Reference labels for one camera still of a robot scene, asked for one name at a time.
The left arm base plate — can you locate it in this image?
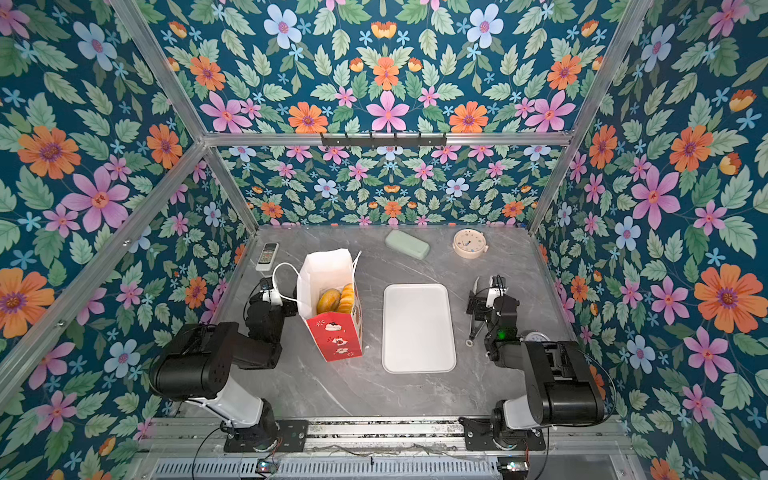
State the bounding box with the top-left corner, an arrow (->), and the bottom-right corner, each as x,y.
224,419 -> 309,453

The white remote control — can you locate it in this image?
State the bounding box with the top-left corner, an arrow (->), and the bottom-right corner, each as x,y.
255,242 -> 279,272

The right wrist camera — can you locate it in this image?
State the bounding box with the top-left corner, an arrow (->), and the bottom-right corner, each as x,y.
485,275 -> 507,308

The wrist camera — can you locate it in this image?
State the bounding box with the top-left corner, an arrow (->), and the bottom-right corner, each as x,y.
485,275 -> 507,308
262,288 -> 283,306

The black hook rail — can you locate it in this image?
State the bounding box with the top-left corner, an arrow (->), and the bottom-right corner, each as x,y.
320,133 -> 448,148

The white red paper bag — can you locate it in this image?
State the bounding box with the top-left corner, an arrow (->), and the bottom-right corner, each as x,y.
272,248 -> 363,362

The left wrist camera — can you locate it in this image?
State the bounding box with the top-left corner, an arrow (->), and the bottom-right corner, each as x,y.
262,288 -> 283,306

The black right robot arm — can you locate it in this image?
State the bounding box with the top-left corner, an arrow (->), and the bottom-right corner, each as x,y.
459,275 -> 606,451

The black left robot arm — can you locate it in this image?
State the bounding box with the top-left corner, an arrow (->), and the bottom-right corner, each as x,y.
150,277 -> 298,452

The round fake bagel bread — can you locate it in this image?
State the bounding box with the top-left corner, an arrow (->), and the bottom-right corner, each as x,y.
316,289 -> 341,314

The white round alarm clock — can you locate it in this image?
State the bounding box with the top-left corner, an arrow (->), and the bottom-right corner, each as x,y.
523,331 -> 551,343

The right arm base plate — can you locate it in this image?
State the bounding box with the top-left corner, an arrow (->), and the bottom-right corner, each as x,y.
458,417 -> 547,452

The white plastic tray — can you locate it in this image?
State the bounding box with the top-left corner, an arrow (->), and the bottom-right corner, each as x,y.
382,283 -> 457,374

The beige round alarm clock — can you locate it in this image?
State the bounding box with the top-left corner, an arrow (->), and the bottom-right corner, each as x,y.
452,228 -> 489,260

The long twisted fake bread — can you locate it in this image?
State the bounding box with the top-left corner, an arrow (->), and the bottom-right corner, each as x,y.
336,283 -> 356,314

